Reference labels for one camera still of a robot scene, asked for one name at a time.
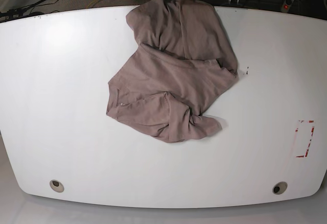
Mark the black tripod stand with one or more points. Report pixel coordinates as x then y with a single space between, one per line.
19 13

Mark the red tape rectangle marking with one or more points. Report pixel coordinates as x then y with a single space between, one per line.
303 138

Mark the mauve brown T-shirt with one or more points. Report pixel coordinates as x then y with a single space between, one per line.
183 63

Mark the right table cable grommet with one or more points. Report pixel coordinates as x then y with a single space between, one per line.
280 188

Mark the table cable grommet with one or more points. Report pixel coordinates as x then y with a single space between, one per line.
56 186
280 188

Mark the left table cable grommet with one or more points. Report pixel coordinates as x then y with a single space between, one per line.
56 186

